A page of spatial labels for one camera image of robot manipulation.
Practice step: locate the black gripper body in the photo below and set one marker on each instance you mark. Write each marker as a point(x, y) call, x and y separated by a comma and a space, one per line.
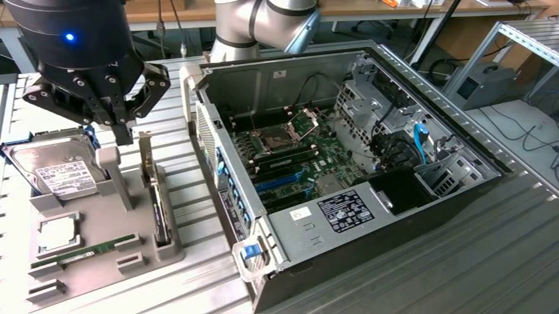
point(74, 19)

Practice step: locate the Nvidia Quadro graphics card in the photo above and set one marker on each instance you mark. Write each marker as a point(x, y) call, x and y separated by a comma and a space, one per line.
point(161, 212)

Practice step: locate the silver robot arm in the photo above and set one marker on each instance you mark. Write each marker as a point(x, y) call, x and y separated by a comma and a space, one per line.
point(238, 29)

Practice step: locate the black office chair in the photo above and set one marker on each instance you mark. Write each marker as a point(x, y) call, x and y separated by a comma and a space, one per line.
point(153, 44)
point(385, 26)

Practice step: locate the cardboard box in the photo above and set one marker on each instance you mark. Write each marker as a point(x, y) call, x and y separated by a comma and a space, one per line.
point(145, 5)

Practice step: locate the blue disk caddy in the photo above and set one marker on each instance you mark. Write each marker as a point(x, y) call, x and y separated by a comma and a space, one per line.
point(93, 139)

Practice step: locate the silver hard disk drive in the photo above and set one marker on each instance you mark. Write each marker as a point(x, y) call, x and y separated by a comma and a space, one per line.
point(57, 163)

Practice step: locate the CPU socket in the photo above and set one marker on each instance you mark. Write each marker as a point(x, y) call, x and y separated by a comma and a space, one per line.
point(276, 143)

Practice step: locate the open PC case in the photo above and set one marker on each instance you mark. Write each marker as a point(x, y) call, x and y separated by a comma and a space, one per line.
point(306, 78)

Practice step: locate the metal socket cover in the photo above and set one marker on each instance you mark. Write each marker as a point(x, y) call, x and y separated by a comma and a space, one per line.
point(305, 126)

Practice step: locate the dark RAM stick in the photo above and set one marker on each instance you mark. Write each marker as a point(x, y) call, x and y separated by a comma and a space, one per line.
point(289, 163)

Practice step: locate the silver CPU chip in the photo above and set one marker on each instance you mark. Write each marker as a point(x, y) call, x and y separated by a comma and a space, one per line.
point(57, 233)

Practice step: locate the grey parts rack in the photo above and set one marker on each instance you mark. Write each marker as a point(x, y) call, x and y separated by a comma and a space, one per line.
point(110, 235)

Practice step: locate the black expansion slot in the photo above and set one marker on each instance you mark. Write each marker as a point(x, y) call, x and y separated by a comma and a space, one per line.
point(284, 201)

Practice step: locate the perforated metal drive cage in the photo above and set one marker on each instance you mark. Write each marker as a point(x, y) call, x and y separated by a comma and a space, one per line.
point(362, 108)

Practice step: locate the green RAM stick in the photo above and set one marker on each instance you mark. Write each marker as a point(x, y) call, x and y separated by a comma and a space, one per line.
point(101, 247)

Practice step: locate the grey chipset heatsink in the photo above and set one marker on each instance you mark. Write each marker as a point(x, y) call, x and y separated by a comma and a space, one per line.
point(330, 184)

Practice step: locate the blue case latch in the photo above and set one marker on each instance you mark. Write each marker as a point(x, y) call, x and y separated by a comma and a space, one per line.
point(252, 252)

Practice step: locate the grey power supply unit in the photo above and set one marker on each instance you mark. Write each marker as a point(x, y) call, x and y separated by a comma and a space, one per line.
point(306, 235)

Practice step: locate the small orange box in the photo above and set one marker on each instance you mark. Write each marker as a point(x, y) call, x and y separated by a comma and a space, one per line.
point(389, 2)

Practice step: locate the small white box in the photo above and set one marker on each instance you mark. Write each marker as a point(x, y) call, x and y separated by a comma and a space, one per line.
point(420, 3)

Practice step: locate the black stand pole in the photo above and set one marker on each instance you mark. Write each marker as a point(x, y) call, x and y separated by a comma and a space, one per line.
point(437, 31)

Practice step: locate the metal disk bay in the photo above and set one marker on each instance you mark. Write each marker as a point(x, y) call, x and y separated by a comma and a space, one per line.
point(446, 180)

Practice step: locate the brown wooden cabinet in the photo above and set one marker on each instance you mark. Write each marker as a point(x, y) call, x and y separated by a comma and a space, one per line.
point(472, 36)

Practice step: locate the grey desktop tower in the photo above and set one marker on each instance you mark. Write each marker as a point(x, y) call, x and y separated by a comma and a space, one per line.
point(489, 85)

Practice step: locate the aluminium frame table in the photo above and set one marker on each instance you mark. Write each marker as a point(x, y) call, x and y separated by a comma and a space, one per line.
point(525, 36)

